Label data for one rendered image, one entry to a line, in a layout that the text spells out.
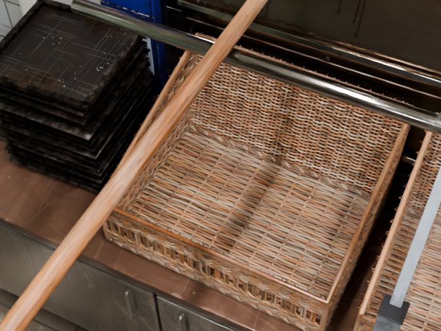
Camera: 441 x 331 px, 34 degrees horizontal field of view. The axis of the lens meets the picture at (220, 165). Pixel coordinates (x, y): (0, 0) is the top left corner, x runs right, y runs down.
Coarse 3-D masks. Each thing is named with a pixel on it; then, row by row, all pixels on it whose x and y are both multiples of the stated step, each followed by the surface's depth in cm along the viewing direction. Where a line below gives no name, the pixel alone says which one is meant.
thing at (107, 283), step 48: (0, 144) 191; (0, 192) 181; (48, 192) 181; (0, 240) 189; (48, 240) 172; (96, 240) 172; (384, 240) 170; (96, 288) 182; (144, 288) 169; (192, 288) 163
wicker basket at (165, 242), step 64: (192, 64) 179; (192, 128) 191; (256, 128) 182; (320, 128) 173; (128, 192) 172; (192, 192) 179; (256, 192) 178; (320, 192) 178; (384, 192) 166; (192, 256) 157; (256, 256) 167; (320, 256) 166; (320, 320) 150
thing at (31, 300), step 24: (264, 0) 129; (240, 24) 124; (216, 48) 120; (192, 72) 117; (192, 96) 115; (168, 120) 111; (144, 144) 108; (120, 168) 105; (120, 192) 103; (96, 216) 100; (72, 240) 98; (48, 264) 96; (72, 264) 97; (48, 288) 94; (24, 312) 91
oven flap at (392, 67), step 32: (192, 0) 168; (224, 0) 165; (288, 0) 159; (320, 0) 156; (352, 0) 152; (384, 0) 150; (416, 0) 147; (288, 32) 160; (320, 32) 159; (352, 32) 156; (384, 32) 153; (416, 32) 150; (384, 64) 154; (416, 64) 153
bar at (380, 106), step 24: (120, 24) 131; (144, 24) 129; (192, 48) 127; (264, 72) 123; (288, 72) 121; (336, 96) 119; (360, 96) 117; (408, 120) 115; (432, 120) 114; (432, 192) 116; (432, 216) 116; (408, 264) 118; (384, 312) 118
